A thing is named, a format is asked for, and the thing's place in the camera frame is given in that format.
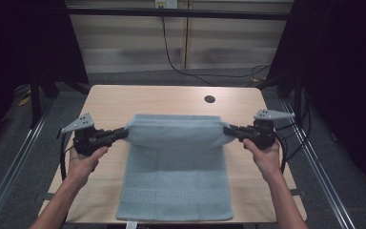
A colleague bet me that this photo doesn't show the bundle of black cables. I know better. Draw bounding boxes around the bundle of black cables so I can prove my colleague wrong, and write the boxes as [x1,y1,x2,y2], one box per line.
[274,90,313,160]

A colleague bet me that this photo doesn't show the black horizontal frame bar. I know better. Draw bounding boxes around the black horizontal frame bar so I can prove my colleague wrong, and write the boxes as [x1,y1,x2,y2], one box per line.
[66,7,293,22]

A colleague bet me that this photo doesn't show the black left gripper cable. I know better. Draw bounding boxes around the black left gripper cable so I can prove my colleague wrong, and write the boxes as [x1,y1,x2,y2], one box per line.
[59,131,78,183]

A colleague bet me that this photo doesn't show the white wall socket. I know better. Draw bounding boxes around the white wall socket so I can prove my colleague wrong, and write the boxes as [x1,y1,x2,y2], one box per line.
[154,0,179,10]

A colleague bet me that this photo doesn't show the person's left hand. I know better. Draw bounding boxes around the person's left hand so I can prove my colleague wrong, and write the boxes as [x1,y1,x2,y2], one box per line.
[67,145,110,187]

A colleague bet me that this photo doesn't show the dark curtain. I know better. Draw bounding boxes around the dark curtain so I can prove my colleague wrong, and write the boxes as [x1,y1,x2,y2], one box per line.
[0,0,90,156]
[266,0,366,199]

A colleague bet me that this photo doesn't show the long black floor cable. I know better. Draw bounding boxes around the long black floor cable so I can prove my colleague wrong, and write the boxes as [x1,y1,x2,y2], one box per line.
[160,15,273,88]

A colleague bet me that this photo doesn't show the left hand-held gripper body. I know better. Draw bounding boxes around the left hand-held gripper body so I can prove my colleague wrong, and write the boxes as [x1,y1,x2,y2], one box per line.
[56,112,116,157]

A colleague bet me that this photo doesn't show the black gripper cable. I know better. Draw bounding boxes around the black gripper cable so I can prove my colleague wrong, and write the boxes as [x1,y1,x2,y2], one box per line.
[59,131,78,183]
[274,131,290,175]

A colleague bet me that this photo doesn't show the aluminium floor rail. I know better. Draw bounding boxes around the aluminium floor rail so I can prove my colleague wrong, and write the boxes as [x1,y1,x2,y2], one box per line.
[280,99,357,229]
[0,100,54,229]

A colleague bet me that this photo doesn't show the yellow floor marker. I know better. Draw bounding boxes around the yellow floor marker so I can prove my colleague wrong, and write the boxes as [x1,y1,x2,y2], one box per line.
[16,95,32,107]

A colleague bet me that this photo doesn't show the person's right hand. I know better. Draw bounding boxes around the person's right hand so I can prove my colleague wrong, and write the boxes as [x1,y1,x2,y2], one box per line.
[242,137,282,184]

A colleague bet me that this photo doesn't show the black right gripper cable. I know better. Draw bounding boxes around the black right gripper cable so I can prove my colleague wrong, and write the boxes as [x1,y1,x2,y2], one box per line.
[274,131,290,175]

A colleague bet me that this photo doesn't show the black metal stand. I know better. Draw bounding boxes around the black metal stand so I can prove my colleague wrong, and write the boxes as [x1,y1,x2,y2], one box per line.
[30,71,43,129]
[293,72,303,126]

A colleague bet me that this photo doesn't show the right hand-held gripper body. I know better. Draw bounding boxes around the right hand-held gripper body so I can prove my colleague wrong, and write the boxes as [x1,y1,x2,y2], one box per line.
[238,109,296,151]

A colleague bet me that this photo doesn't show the light blue towel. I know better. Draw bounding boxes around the light blue towel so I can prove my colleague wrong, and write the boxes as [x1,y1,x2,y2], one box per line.
[115,114,234,229]

